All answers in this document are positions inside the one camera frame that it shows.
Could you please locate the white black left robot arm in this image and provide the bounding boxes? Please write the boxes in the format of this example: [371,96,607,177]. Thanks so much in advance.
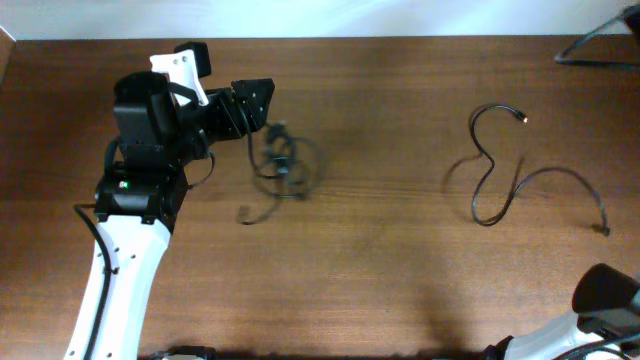
[65,71,275,359]

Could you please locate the black separated usb cable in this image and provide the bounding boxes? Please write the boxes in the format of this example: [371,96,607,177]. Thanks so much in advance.
[442,103,612,238]

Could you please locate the black cable bundle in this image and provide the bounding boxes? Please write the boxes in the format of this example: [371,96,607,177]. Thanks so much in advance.
[235,119,324,227]

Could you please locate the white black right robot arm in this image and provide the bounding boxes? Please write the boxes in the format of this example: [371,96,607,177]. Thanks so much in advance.
[478,263,639,360]

